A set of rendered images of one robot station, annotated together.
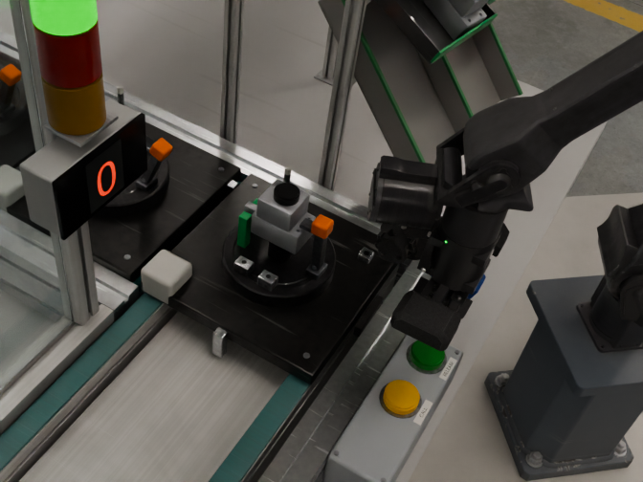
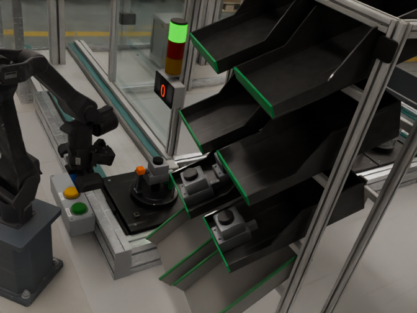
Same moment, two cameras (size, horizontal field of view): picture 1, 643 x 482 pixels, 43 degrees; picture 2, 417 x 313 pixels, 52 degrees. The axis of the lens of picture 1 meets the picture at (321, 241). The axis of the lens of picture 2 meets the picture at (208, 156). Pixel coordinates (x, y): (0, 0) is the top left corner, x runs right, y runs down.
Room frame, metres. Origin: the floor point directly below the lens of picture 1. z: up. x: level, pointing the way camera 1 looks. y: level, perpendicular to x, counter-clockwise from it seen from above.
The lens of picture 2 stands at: (1.30, -0.72, 1.78)
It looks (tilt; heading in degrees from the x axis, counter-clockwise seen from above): 33 degrees down; 121
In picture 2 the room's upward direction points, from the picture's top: 11 degrees clockwise
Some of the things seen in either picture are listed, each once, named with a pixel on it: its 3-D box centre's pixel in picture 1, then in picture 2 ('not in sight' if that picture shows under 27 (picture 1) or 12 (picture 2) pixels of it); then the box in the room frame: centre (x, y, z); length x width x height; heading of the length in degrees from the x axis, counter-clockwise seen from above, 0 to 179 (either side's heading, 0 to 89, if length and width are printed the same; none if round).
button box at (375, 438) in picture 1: (395, 413); (71, 202); (0.52, -0.12, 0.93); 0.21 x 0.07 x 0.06; 157
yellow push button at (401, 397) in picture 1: (400, 399); (71, 193); (0.52, -0.12, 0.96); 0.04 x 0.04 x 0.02
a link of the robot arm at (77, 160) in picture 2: (459, 255); (80, 156); (0.59, -0.14, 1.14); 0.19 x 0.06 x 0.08; 159
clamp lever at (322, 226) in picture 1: (314, 241); (142, 178); (0.67, 0.01, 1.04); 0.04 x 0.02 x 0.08; 67
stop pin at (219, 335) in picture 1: (219, 342); not in sight; (0.57, 0.10, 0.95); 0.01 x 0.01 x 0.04; 67
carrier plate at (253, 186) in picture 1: (277, 268); (153, 196); (0.68, 0.05, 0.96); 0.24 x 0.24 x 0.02; 67
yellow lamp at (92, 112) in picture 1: (75, 95); (174, 64); (0.55, 0.23, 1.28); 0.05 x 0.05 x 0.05
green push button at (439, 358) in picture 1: (426, 356); (79, 209); (0.59, -0.14, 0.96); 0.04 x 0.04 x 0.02
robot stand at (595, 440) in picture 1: (582, 377); (18, 247); (0.60, -0.33, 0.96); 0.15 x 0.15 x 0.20; 18
